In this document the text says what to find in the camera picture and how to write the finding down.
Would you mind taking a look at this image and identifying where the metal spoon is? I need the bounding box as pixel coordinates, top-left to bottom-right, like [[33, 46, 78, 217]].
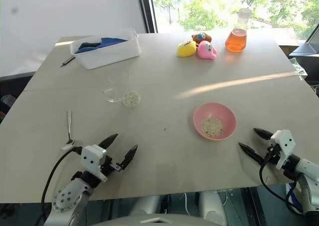
[[60, 109, 77, 152]]

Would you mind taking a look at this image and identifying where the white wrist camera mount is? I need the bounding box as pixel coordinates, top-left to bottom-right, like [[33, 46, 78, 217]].
[[270, 129, 297, 171], [80, 144, 108, 182]]

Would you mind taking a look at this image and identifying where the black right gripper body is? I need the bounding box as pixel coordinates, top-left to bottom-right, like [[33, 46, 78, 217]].
[[261, 143, 283, 166]]

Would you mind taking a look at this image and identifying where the clear glass measuring cup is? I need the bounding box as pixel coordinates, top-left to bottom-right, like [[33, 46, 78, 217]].
[[103, 69, 143, 110]]

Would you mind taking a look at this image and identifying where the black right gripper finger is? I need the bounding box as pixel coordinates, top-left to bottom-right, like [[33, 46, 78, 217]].
[[253, 127, 274, 141], [238, 142, 266, 165]]

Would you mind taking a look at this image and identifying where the silver robot torso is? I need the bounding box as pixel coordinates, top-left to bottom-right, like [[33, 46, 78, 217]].
[[93, 190, 229, 226]]

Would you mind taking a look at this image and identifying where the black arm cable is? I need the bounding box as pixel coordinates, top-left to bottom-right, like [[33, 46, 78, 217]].
[[39, 146, 83, 205], [259, 146, 304, 213]]

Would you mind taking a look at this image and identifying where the crumpled pale cloth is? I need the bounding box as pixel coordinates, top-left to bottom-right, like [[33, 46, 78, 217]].
[[290, 57, 308, 76]]

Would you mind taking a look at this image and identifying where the yellow plush toy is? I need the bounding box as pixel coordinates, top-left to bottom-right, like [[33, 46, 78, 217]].
[[176, 39, 198, 58]]

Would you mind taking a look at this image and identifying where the black pen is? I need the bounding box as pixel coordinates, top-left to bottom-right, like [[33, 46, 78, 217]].
[[60, 55, 76, 68]]

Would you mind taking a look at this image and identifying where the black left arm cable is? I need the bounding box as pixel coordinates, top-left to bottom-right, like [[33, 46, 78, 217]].
[[39, 146, 83, 205]]

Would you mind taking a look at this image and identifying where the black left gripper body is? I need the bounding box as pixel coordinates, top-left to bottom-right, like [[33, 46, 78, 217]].
[[99, 154, 123, 179]]

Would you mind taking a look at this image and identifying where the pink plush toy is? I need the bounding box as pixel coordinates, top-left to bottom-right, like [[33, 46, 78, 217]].
[[196, 40, 218, 61]]

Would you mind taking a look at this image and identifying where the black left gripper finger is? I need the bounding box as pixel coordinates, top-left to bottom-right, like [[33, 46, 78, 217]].
[[98, 133, 119, 151], [116, 144, 139, 172]]

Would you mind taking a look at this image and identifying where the pink bowl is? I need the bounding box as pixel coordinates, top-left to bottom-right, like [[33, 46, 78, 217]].
[[192, 102, 237, 142]]

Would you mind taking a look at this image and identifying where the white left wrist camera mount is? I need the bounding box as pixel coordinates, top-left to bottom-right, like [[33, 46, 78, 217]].
[[80, 144, 108, 182]]

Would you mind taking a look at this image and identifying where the black window frame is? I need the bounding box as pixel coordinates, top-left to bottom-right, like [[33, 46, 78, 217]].
[[136, 0, 159, 34]]

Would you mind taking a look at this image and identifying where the glass flask with orange liquid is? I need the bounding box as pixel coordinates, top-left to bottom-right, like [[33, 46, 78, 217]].
[[224, 7, 252, 53]]

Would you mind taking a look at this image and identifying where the thin white cable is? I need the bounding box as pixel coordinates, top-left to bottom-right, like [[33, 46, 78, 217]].
[[179, 192, 188, 213]]

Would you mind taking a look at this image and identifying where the white plastic bin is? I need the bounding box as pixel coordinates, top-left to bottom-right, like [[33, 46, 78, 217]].
[[69, 27, 142, 70]]

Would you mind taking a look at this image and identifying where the dark laptop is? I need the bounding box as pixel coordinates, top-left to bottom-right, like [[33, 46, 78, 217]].
[[289, 23, 319, 57]]

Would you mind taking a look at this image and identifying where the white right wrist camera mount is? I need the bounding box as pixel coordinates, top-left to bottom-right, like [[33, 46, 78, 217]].
[[270, 129, 297, 171]]

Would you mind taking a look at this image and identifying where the blue cloth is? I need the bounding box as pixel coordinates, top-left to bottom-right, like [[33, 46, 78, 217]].
[[74, 37, 129, 54]]

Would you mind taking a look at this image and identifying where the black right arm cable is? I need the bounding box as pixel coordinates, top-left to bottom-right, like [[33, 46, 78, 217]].
[[259, 146, 304, 213]]

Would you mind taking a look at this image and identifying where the brown plush toy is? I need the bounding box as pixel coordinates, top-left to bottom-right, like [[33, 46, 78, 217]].
[[191, 31, 213, 44]]

